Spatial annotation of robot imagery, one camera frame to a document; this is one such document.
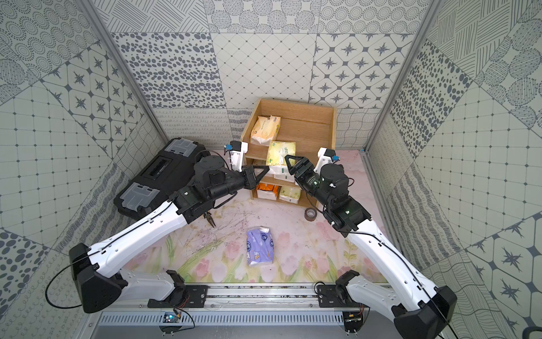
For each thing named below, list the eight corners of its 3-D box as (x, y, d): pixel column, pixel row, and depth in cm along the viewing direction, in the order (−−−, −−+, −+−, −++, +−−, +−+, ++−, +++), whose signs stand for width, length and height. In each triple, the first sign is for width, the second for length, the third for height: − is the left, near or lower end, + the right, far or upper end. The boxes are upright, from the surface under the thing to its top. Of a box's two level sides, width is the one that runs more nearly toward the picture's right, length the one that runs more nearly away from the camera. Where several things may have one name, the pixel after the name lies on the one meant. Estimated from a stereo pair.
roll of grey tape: (304, 221, 94) (305, 219, 93) (303, 210, 98) (304, 207, 97) (317, 221, 94) (317, 219, 93) (315, 210, 98) (316, 208, 97)
